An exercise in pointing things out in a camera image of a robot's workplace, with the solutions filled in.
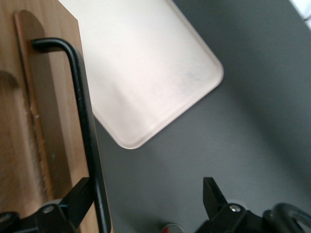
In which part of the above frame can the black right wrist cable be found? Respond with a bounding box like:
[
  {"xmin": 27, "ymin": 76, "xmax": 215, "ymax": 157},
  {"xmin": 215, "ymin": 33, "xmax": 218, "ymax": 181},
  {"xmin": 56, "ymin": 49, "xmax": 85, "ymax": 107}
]
[{"xmin": 263, "ymin": 202, "xmax": 311, "ymax": 233}]

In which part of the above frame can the black metal drawer handle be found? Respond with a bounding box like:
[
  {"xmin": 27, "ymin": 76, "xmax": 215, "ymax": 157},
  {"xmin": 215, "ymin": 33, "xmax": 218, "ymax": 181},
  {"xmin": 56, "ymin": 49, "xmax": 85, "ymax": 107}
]
[{"xmin": 31, "ymin": 36, "xmax": 113, "ymax": 233}]

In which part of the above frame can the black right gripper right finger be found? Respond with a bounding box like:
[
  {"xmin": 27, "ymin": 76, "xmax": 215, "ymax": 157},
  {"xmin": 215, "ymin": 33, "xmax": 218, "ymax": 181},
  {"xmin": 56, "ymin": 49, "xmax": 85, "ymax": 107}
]
[{"xmin": 203, "ymin": 177, "xmax": 249, "ymax": 220}]

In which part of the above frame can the beige plastic tray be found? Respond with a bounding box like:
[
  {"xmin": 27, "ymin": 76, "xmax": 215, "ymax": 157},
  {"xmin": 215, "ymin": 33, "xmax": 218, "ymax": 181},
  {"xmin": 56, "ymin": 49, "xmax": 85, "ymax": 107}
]
[{"xmin": 59, "ymin": 0, "xmax": 225, "ymax": 150}]

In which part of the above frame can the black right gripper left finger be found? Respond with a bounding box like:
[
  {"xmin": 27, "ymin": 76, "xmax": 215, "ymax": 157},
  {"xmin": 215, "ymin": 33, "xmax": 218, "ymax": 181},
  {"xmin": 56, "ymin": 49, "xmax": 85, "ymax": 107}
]
[{"xmin": 33, "ymin": 177, "xmax": 95, "ymax": 233}]

